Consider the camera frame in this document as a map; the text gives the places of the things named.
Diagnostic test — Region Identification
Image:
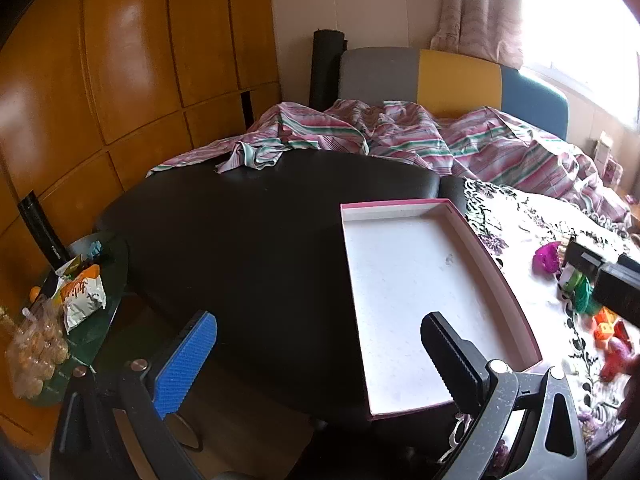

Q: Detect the white cardboard carton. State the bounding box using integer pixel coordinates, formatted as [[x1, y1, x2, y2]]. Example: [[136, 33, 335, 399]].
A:
[[595, 132, 626, 186]]

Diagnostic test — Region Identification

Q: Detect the green plastic rack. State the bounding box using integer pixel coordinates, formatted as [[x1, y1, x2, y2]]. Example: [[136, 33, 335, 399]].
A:
[[570, 280, 601, 316]]

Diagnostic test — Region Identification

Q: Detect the round glass side table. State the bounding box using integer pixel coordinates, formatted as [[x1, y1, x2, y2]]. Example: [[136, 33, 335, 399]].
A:
[[10, 232, 130, 406]]

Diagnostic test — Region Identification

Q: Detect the window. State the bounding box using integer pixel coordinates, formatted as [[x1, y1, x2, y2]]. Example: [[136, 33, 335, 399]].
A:
[[520, 0, 640, 126]]

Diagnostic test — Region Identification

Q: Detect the dark red plastic toy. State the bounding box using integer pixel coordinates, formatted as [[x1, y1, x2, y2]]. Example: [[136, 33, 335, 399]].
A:
[[600, 337, 638, 383]]

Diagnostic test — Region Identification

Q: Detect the green snack packet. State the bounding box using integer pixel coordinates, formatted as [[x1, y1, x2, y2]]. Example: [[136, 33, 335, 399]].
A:
[[54, 255, 88, 277]]

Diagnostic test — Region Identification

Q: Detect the pink striped blanket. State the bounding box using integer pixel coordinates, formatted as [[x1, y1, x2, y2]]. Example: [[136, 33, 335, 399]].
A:
[[146, 100, 632, 221]]

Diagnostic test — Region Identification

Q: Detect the white orange snack packet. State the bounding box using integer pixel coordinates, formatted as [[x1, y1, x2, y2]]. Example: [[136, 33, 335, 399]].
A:
[[59, 265, 107, 333]]

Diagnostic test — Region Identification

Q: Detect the white tray with pink rim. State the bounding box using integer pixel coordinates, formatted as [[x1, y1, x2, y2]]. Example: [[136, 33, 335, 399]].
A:
[[340, 198, 543, 421]]

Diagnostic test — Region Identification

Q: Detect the green and white plastic toy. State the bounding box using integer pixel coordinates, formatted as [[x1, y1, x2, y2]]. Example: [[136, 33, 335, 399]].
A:
[[557, 266, 583, 292]]

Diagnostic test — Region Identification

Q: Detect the purple plastic toy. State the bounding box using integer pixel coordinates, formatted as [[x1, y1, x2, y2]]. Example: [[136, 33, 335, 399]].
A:
[[532, 242, 566, 276]]

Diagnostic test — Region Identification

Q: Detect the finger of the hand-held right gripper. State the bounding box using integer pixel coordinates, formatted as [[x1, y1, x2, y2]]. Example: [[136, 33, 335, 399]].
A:
[[564, 239, 621, 282]]

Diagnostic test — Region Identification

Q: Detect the black rolled mat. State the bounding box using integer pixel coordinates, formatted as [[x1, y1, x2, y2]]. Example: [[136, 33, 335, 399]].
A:
[[311, 30, 347, 111]]

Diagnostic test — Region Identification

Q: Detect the tall black speaker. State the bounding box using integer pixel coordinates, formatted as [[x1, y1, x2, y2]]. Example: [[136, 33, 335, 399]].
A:
[[17, 190, 65, 268]]

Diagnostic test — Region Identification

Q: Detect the multicolour sofa backrest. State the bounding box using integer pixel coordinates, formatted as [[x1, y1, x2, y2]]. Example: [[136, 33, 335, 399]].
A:
[[339, 47, 571, 141]]

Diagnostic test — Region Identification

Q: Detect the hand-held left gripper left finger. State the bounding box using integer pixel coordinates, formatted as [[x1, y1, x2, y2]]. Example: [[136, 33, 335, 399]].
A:
[[50, 310, 218, 480]]

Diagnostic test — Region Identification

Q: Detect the clear bag of pastries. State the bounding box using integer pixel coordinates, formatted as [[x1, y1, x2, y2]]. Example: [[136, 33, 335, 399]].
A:
[[5, 305, 71, 401]]

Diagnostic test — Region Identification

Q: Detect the white embroidered tablecloth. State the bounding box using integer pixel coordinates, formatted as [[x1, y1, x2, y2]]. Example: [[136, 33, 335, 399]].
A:
[[460, 177, 640, 471]]

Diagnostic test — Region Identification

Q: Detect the wooden wardrobe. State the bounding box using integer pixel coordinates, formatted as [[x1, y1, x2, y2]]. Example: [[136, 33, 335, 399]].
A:
[[0, 0, 283, 451]]

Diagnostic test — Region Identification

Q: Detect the pink patterned curtain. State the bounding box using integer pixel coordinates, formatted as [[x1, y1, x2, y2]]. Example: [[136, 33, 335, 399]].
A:
[[431, 0, 525, 63]]

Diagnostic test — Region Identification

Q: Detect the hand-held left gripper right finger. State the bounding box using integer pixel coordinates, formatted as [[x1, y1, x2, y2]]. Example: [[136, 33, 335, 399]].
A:
[[420, 311, 588, 480]]

